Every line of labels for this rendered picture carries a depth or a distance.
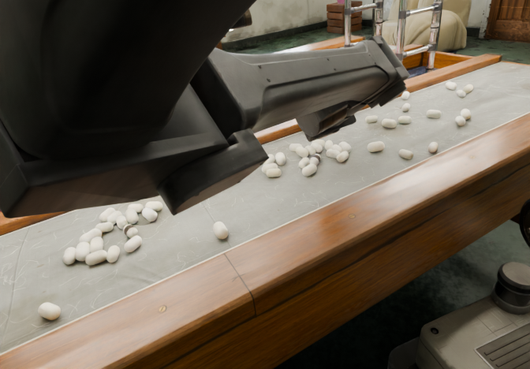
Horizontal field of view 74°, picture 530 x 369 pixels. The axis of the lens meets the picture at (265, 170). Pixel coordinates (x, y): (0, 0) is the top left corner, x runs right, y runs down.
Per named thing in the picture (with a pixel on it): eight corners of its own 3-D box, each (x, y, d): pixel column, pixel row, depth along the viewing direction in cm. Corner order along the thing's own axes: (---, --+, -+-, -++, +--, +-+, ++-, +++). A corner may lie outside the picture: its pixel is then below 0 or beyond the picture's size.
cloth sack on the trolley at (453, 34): (471, 49, 336) (478, 6, 317) (419, 66, 307) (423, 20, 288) (420, 43, 380) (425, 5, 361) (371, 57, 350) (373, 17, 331)
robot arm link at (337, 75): (202, 185, 17) (88, 5, 18) (154, 228, 20) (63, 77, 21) (423, 84, 49) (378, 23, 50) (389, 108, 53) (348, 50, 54)
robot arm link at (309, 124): (413, 84, 48) (377, 35, 49) (355, 120, 43) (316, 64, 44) (366, 121, 59) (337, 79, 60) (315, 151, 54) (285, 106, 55)
